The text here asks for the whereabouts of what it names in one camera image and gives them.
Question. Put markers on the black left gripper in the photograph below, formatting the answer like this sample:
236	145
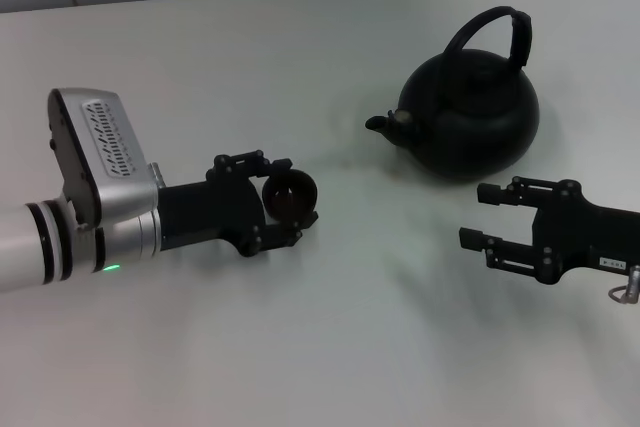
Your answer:
210	217

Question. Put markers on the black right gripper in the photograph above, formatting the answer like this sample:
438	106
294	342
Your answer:
595	234

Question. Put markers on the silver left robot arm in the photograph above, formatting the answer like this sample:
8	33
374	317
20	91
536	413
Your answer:
20	247

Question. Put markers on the black round teapot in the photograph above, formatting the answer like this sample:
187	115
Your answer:
470	117

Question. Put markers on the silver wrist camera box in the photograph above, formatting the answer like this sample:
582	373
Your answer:
95	147

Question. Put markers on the dark brown teacup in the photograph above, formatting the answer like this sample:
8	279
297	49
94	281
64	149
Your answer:
290	194

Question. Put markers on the silver metal plug connector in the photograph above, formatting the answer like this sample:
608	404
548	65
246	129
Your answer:
634	283

